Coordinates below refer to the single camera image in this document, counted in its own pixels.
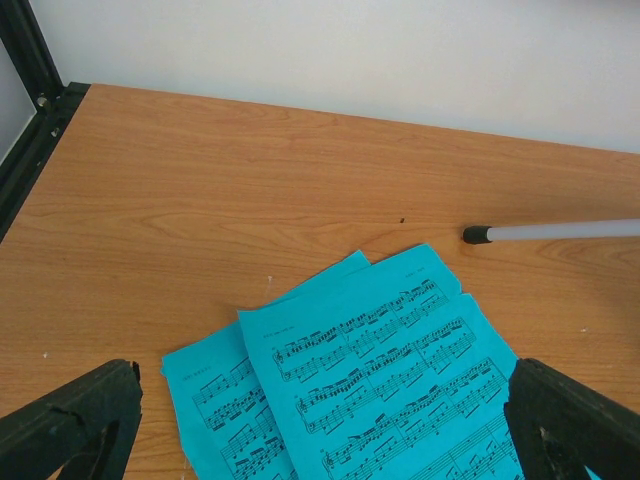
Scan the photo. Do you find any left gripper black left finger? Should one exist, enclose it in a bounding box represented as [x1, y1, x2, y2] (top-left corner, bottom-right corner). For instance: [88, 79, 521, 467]
[1, 359, 143, 479]

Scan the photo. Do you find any blue sheet music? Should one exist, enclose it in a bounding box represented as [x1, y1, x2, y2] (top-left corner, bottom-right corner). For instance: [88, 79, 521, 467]
[160, 248, 372, 480]
[239, 245, 523, 479]

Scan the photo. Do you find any black aluminium frame rail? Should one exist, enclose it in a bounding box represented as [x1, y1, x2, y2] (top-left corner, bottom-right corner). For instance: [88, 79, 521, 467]
[1, 1, 90, 236]

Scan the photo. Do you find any white tripod music stand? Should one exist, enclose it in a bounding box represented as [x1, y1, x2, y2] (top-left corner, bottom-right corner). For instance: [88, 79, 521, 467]
[462, 219, 639, 245]

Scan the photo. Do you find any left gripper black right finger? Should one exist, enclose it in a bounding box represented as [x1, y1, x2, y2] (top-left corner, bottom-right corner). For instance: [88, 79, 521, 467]
[504, 358, 639, 479]

